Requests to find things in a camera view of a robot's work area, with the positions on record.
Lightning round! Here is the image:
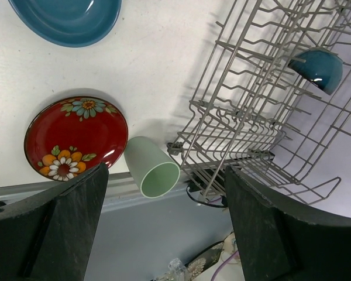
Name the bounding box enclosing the red floral plate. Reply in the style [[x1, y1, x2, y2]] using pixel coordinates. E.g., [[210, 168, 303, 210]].
[[23, 96, 129, 181]]

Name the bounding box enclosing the dark teal floral bowl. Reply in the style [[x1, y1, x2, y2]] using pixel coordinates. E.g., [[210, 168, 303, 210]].
[[287, 48, 343, 95]]

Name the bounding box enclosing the pale green cup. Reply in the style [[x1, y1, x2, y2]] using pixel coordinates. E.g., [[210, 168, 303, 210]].
[[124, 136, 180, 198]]

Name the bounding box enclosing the light blue ceramic bowl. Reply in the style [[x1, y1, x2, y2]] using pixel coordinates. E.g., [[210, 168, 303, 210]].
[[9, 0, 122, 48]]

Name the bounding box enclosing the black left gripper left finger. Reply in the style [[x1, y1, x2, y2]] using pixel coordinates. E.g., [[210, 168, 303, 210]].
[[0, 163, 109, 280]]

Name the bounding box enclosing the aluminium frame rail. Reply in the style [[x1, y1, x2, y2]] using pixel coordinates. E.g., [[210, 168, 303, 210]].
[[0, 171, 194, 205]]

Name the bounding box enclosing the grey wire dish rack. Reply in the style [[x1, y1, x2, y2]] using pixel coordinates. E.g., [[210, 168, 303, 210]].
[[167, 1, 351, 207]]

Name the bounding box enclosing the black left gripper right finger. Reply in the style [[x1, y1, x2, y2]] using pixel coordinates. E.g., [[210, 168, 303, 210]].
[[225, 166, 351, 280]]

